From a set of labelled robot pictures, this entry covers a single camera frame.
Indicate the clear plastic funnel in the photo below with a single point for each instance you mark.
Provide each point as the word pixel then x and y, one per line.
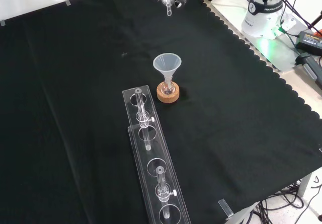
pixel 167 64

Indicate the small round-bottom glass flask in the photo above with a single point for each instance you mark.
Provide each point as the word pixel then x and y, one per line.
pixel 168 89

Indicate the clear acrylic funnel stand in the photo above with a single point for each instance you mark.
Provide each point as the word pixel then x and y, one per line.
pixel 156 158

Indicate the clear tape strip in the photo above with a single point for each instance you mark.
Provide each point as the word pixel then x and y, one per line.
pixel 68 3
pixel 226 208
pixel 2 23

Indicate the black power adapter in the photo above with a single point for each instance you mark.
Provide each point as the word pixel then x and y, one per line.
pixel 310 41

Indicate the black cloth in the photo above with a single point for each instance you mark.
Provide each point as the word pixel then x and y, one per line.
pixel 75 108

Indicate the grey table leg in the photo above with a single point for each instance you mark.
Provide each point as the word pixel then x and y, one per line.
pixel 305 185

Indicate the grey metal base plate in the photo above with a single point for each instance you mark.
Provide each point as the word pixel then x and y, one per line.
pixel 276 50

